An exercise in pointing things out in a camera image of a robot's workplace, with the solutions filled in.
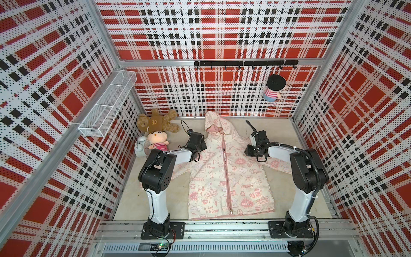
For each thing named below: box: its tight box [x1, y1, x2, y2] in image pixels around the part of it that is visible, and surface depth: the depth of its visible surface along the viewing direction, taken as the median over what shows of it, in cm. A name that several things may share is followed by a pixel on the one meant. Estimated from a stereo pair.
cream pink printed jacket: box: [171, 110, 293, 220], surface depth 90 cm
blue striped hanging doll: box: [263, 73, 287, 102], surface depth 98 cm
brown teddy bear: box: [137, 108, 180, 134], surface depth 110 cm
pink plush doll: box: [147, 130, 170, 151], surface depth 103 cm
